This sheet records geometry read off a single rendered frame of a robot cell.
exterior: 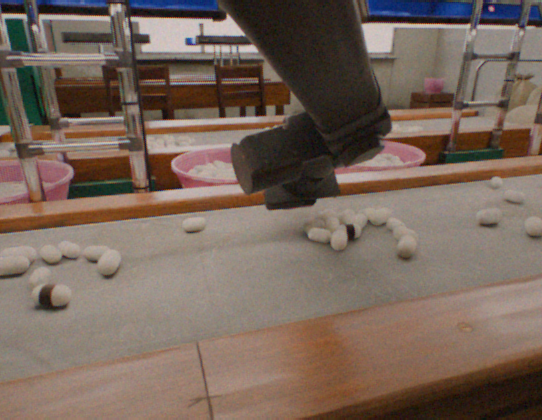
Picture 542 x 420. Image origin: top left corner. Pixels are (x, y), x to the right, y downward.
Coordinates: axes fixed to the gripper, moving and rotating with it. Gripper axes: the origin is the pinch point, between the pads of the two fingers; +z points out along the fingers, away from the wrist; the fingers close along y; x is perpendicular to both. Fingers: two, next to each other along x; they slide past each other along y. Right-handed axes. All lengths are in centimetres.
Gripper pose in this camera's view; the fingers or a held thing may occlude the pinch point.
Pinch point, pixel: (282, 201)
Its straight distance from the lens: 59.8
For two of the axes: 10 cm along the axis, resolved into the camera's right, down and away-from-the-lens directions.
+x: 2.0, 9.4, -2.8
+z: -2.2, 3.2, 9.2
